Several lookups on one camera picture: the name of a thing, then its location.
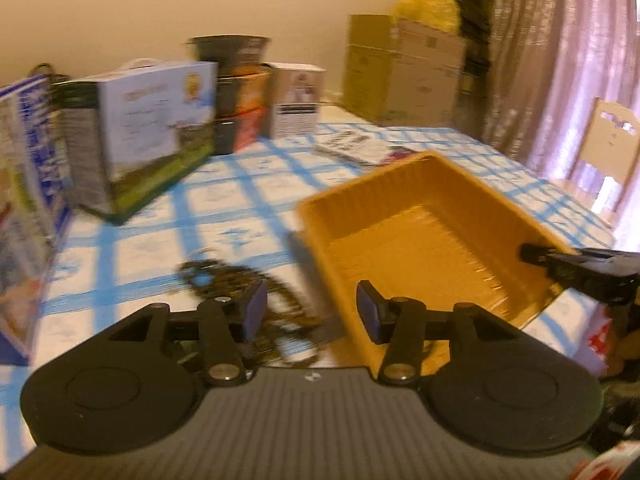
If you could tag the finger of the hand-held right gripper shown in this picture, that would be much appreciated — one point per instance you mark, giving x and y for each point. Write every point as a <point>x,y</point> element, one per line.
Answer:
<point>537,252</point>

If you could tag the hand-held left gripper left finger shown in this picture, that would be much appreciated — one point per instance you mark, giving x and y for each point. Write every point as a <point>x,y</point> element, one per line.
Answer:
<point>254,310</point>

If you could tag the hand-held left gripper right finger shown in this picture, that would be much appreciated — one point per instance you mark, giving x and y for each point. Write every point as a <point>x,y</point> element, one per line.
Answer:
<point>368,311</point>

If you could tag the yellow plastic tray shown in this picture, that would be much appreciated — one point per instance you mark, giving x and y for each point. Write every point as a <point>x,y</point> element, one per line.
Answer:
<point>420,240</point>

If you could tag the blue white checked tablecloth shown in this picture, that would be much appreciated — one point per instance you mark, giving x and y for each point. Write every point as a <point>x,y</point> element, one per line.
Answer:
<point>225,200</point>

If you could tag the wooden chair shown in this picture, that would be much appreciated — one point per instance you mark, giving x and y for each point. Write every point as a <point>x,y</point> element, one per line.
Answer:
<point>612,145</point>

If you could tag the purple booklet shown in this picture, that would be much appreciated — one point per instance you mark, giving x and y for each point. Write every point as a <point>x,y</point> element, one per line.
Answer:
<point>397,155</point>

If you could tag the white book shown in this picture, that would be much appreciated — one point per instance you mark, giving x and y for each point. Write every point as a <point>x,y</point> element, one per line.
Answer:
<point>350,146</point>

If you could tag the red instant noodle bowl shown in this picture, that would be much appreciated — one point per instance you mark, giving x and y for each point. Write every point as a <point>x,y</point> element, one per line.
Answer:
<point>240,132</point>

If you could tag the red white printed cloth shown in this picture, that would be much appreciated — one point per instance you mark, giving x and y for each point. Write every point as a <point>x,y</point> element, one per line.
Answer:
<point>607,462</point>

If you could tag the shiny pink curtain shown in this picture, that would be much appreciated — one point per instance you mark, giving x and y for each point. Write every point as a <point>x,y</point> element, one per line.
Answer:
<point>560,60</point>

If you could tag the light blue milk box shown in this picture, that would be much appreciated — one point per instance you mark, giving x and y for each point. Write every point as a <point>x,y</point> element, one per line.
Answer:
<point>150,125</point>

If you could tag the small white product box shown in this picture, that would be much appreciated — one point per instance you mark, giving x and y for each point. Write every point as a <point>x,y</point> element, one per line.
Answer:
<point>297,100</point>

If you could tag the large open cardboard box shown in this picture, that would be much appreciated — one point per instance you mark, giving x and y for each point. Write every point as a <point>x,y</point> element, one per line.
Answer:
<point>410,80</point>

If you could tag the orange instant noodle bowl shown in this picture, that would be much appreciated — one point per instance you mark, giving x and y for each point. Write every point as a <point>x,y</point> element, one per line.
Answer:
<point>242,92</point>

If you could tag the blue milk carton box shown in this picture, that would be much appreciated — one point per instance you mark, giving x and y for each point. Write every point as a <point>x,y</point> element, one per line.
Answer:
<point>30,185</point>

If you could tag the yellow plastic bag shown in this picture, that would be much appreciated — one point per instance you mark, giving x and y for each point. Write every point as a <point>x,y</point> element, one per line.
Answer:
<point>427,10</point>

